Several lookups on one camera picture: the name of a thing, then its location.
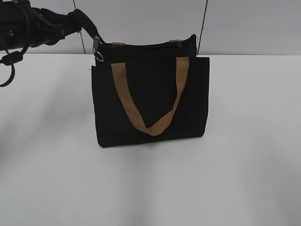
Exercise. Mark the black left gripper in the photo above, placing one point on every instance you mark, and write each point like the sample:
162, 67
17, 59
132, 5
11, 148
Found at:
26, 27

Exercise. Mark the silver zipper pull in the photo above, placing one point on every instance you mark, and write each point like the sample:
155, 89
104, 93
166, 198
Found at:
98, 56

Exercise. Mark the black tote bag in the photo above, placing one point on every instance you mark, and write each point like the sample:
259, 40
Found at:
113, 127

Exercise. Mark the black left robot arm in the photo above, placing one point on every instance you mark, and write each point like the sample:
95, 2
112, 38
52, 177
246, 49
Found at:
11, 5

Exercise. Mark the tan front bag handle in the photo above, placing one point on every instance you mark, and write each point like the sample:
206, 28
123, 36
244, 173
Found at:
150, 91

